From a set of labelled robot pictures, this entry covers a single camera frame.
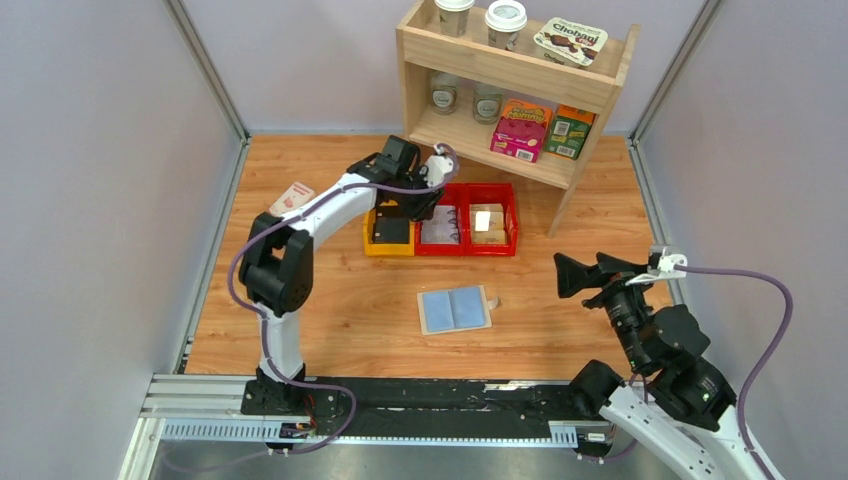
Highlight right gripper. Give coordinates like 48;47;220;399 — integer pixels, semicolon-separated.
550;253;652;371

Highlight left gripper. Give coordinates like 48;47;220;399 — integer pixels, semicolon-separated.
394;166;445;224

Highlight yellow plastic bin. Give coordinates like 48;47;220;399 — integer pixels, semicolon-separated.
362;200;415;257

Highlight beige card holder wallet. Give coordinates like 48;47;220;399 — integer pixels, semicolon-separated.
417;285;500;336

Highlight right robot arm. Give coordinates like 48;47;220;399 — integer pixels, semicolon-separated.
553;248;794;479

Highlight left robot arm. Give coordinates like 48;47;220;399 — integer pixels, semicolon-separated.
227;135;459;415

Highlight black cards stack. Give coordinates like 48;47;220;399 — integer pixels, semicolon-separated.
371;220;410;245

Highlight silver VIP card lower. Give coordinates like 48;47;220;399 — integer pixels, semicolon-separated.
420;222;461;245

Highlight silver vip card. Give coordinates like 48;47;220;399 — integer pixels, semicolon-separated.
420;222;461;245
430;205;459;227

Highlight silver VIP card upper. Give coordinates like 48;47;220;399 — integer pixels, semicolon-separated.
430;205;459;227

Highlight gold cards stack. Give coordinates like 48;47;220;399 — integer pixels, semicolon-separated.
470;203;507;245

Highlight white red sponge pack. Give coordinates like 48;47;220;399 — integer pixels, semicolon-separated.
268;182;315;217

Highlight left glass jar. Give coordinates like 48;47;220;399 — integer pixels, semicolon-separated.
430;71;460;115

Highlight glass jar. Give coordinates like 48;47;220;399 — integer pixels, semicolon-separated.
430;71;460;115
472;82;503;125

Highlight right glass jar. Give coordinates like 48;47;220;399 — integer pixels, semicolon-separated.
472;82;503;125

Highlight pink orange Scrub Mommy box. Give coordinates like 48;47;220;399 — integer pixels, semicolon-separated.
489;99;553;163

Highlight green carton box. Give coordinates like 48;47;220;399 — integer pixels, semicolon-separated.
543;105;596;160

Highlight wooden shelf unit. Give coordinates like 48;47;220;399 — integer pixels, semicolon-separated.
396;1;641;237

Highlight left paper coffee cup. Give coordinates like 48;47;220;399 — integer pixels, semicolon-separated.
434;0;475;37

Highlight paper coffee cup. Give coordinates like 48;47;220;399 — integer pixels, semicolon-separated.
434;0;475;37
484;0;528;51

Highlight right paper coffee cup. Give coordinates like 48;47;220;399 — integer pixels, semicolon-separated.
484;0;528;51

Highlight Chobani yogurt cup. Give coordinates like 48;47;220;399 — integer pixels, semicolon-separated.
533;17;609;68

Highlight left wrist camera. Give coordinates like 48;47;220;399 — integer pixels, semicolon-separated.
422;154;457;188

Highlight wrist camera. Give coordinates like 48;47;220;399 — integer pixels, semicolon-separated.
422;154;457;188
626;245;688;286

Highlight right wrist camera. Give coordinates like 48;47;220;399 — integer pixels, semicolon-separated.
626;245;688;286

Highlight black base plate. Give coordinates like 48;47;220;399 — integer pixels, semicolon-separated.
240;377;610;440

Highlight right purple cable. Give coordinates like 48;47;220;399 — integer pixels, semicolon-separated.
576;264;794;480

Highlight aluminium frame rail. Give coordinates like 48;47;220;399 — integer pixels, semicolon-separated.
119;374;763;480

